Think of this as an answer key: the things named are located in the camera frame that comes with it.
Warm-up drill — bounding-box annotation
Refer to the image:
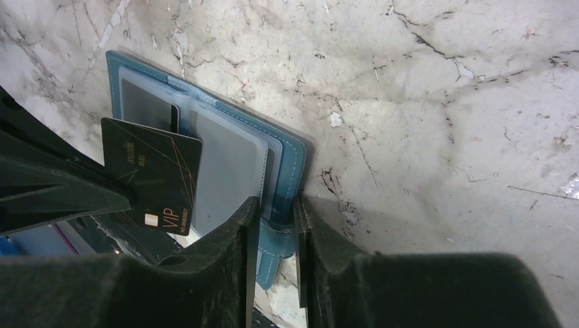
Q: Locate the grey card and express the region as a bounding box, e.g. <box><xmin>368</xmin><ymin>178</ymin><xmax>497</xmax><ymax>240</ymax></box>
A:
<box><xmin>188</xmin><ymin>110</ymin><xmax>268</xmax><ymax>236</ymax></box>

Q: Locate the black credit card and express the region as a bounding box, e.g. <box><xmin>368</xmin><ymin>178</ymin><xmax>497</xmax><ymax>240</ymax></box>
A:
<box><xmin>101</xmin><ymin>118</ymin><xmax>203</xmax><ymax>236</ymax></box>
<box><xmin>121</xmin><ymin>79</ymin><xmax>180</xmax><ymax>133</ymax></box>

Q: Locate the blue leather card holder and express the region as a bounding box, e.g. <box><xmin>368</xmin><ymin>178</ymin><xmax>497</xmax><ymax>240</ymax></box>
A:
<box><xmin>106</xmin><ymin>51</ymin><xmax>307</xmax><ymax>290</ymax></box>

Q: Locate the black front mounting rail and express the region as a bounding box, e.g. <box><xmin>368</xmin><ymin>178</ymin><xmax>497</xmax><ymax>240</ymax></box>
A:
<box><xmin>62</xmin><ymin>215</ymin><xmax>183</xmax><ymax>265</ymax></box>

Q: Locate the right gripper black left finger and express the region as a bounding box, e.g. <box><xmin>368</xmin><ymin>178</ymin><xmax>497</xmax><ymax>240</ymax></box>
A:
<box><xmin>1</xmin><ymin>197</ymin><xmax>259</xmax><ymax>327</ymax></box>

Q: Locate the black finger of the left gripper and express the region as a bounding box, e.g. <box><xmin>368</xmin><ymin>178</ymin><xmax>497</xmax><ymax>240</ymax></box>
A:
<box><xmin>1</xmin><ymin>90</ymin><xmax>134</xmax><ymax>235</ymax></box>

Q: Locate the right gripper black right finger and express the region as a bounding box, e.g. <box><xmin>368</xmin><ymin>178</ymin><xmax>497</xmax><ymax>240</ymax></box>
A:
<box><xmin>293</xmin><ymin>196</ymin><xmax>560</xmax><ymax>327</ymax></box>

